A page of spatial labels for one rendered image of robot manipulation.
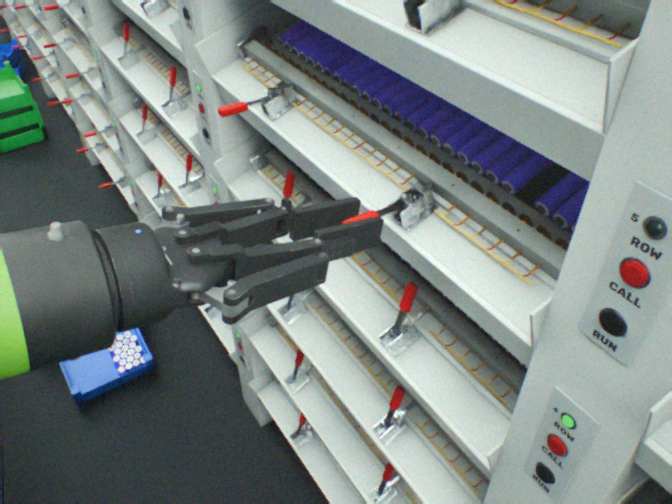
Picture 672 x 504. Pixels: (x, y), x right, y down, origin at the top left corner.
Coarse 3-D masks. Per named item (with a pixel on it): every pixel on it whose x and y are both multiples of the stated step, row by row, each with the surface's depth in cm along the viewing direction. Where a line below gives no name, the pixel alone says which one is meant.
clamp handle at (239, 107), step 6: (270, 96) 72; (240, 102) 71; (246, 102) 72; (252, 102) 72; (258, 102) 72; (264, 102) 72; (222, 108) 70; (228, 108) 70; (234, 108) 70; (240, 108) 71; (246, 108) 71; (222, 114) 70; (228, 114) 70
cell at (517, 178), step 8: (536, 152) 56; (528, 160) 55; (536, 160) 55; (544, 160) 55; (520, 168) 55; (528, 168) 55; (536, 168) 55; (544, 168) 55; (512, 176) 54; (520, 176) 54; (528, 176) 55; (536, 176) 55; (504, 184) 55; (512, 184) 54; (520, 184) 54; (512, 192) 55
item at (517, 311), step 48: (240, 48) 82; (240, 96) 79; (288, 144) 71; (336, 144) 67; (432, 144) 63; (336, 192) 66; (384, 192) 61; (384, 240) 62; (432, 240) 55; (480, 240) 54; (480, 288) 51; (528, 288) 49; (528, 336) 47
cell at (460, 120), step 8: (464, 112) 62; (448, 120) 62; (456, 120) 61; (464, 120) 61; (472, 120) 62; (440, 128) 61; (448, 128) 61; (456, 128) 61; (432, 136) 62; (440, 136) 61; (448, 136) 61; (440, 144) 61
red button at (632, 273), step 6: (624, 264) 35; (630, 264) 35; (636, 264) 34; (624, 270) 35; (630, 270) 35; (636, 270) 35; (642, 270) 34; (624, 276) 35; (630, 276) 35; (636, 276) 35; (642, 276) 34; (630, 282) 35; (636, 282) 35; (642, 282) 35
